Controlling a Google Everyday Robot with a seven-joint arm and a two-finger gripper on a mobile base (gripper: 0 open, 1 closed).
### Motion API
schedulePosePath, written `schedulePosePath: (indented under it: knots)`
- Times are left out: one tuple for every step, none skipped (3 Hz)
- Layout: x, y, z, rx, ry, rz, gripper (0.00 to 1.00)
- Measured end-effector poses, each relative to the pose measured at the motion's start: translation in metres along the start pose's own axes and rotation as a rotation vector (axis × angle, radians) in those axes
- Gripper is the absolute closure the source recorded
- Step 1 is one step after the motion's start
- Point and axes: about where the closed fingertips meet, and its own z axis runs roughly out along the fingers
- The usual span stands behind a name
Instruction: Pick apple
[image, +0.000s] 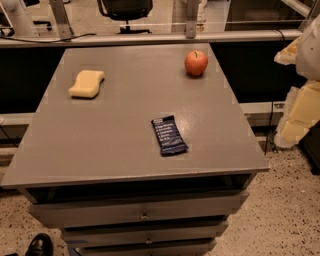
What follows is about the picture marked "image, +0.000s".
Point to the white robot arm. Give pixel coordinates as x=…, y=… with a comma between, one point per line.
x=308, y=53

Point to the grey drawer cabinet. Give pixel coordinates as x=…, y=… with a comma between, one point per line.
x=92, y=168

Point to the black office chair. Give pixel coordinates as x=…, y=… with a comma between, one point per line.
x=126, y=10

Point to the dark blue snack bar wrapper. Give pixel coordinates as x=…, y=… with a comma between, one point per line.
x=168, y=136

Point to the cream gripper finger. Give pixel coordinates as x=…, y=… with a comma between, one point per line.
x=287, y=55
x=301, y=112

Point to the grey metal railing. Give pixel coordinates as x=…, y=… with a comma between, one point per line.
x=151, y=39

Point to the yellow sponge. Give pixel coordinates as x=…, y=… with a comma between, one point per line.
x=87, y=84

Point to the black shoe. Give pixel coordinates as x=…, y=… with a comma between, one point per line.
x=41, y=245

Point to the red apple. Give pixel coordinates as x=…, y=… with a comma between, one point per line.
x=196, y=63

